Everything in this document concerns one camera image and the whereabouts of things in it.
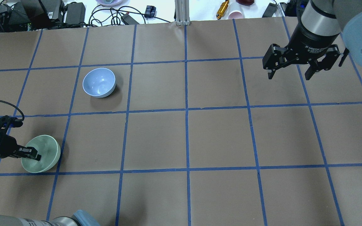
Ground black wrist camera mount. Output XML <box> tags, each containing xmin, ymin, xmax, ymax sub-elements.
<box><xmin>0</xmin><ymin>116</ymin><xmax>24</xmax><ymax>130</ymax></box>

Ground aluminium profile post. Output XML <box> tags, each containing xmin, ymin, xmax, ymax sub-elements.
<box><xmin>175</xmin><ymin>0</ymin><xmax>191</xmax><ymax>26</ymax></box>

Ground small black blue device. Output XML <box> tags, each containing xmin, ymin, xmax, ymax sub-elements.
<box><xmin>144</xmin><ymin>5</ymin><xmax>156</xmax><ymax>19</ymax></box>

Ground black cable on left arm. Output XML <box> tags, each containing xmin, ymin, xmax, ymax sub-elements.
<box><xmin>0</xmin><ymin>99</ymin><xmax>25</xmax><ymax>121</ymax></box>

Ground green bowl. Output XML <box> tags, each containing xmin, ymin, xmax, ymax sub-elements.
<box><xmin>21</xmin><ymin>135</ymin><xmax>61</xmax><ymax>173</ymax></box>

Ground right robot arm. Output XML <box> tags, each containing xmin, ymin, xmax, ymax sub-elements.
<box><xmin>287</xmin><ymin>0</ymin><xmax>362</xmax><ymax>80</ymax></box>

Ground second robot arm bottom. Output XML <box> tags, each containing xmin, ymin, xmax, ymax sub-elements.
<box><xmin>0</xmin><ymin>209</ymin><xmax>100</xmax><ymax>226</ymax></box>

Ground yellow tool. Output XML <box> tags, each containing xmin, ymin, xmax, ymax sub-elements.
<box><xmin>216</xmin><ymin>0</ymin><xmax>230</xmax><ymax>20</ymax></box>

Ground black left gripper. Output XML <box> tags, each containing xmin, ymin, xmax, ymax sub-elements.
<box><xmin>0</xmin><ymin>135</ymin><xmax>41</xmax><ymax>161</ymax></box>

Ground purple bowl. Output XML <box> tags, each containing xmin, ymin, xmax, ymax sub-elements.
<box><xmin>96</xmin><ymin>0</ymin><xmax>123</xmax><ymax>6</ymax></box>

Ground tangled black cables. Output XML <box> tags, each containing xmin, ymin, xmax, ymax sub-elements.
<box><xmin>88</xmin><ymin>3</ymin><xmax>172</xmax><ymax>27</ymax></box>

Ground black power adapter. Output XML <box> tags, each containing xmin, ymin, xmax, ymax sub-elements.
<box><xmin>64</xmin><ymin>2</ymin><xmax>86</xmax><ymax>28</ymax></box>

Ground black electronics box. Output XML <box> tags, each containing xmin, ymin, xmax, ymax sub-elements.
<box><xmin>0</xmin><ymin>0</ymin><xmax>66</xmax><ymax>33</ymax></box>

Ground dark red object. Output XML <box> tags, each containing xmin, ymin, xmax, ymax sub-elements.
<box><xmin>236</xmin><ymin>0</ymin><xmax>255</xmax><ymax>6</ymax></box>

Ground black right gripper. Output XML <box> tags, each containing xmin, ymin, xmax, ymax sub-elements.
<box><xmin>262</xmin><ymin>22</ymin><xmax>340</xmax><ymax>80</ymax></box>

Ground black flat device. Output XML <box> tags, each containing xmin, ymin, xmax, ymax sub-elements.
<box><xmin>262</xmin><ymin>3</ymin><xmax>277</xmax><ymax>18</ymax></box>

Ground pink cup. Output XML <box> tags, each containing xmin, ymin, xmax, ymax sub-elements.
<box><xmin>227</xmin><ymin>9</ymin><xmax>245</xmax><ymax>19</ymax></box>

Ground blue bowl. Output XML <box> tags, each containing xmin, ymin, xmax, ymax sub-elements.
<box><xmin>82</xmin><ymin>68</ymin><xmax>116</xmax><ymax>98</ymax></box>

